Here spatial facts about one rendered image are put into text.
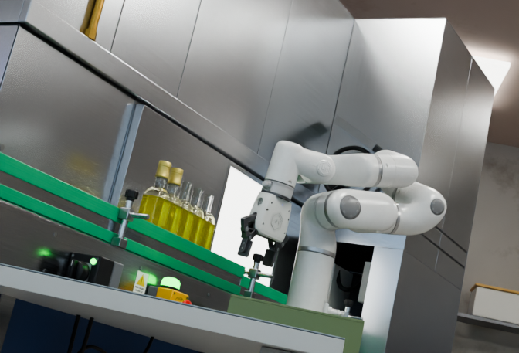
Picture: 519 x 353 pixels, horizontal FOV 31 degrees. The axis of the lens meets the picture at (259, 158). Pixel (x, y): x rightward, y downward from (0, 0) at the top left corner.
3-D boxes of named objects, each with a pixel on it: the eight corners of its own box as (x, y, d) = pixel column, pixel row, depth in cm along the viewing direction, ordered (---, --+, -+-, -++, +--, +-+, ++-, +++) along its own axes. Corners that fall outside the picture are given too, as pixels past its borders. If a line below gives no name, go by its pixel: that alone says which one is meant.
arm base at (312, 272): (335, 328, 235) (346, 267, 239) (345, 324, 223) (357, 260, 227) (274, 314, 234) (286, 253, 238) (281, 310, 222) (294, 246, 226)
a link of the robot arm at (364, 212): (377, 237, 247) (415, 232, 233) (298, 231, 236) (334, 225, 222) (378, 201, 249) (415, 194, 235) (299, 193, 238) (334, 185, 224)
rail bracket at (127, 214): (118, 250, 209) (133, 192, 213) (144, 254, 206) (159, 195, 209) (106, 246, 206) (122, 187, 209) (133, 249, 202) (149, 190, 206)
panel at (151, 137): (262, 293, 323) (283, 198, 331) (269, 294, 322) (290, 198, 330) (103, 224, 249) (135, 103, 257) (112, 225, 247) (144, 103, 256)
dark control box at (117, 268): (84, 299, 198) (95, 259, 200) (114, 304, 194) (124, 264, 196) (59, 291, 191) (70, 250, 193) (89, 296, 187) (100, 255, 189)
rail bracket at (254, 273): (218, 294, 264) (228, 251, 267) (270, 303, 255) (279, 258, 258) (212, 292, 261) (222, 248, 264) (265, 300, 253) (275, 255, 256)
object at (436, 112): (377, 278, 408) (413, 86, 430) (461, 290, 389) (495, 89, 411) (308, 238, 350) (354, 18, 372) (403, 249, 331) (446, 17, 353)
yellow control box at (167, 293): (157, 322, 221) (165, 291, 222) (184, 327, 217) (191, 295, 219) (140, 317, 215) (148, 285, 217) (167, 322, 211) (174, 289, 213)
